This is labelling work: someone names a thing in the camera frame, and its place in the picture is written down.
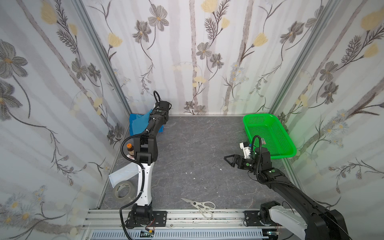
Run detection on green plastic basket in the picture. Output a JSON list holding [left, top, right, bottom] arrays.
[[243, 114, 297, 160]]

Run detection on clear tape roll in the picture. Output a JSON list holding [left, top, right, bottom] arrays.
[[113, 181, 137, 202]]

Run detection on folded blue t-shirt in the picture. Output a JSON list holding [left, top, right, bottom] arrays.
[[129, 113, 165, 137]]

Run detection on black rail bracket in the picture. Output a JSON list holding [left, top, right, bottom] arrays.
[[150, 211, 168, 228], [243, 210, 263, 227]]

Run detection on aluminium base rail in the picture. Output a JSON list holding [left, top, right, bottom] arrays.
[[80, 208, 319, 240]]

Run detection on black rail bracket right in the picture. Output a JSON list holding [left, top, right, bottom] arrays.
[[243, 210, 263, 227]]

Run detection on white paper sheet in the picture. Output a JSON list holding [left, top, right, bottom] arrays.
[[109, 163, 139, 188]]

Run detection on brown bottle orange cap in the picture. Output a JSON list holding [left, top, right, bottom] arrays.
[[127, 143, 135, 156]]

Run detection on white handled scissors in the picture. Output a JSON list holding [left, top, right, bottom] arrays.
[[181, 198, 216, 220]]

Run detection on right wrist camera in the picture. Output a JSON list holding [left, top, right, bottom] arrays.
[[240, 142, 252, 159]]

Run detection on black rail bracket left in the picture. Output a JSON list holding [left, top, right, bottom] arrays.
[[150, 211, 168, 228]]

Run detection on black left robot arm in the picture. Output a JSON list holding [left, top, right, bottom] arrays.
[[119, 91, 172, 240]]

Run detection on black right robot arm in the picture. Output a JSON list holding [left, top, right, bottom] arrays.
[[224, 136, 351, 240]]

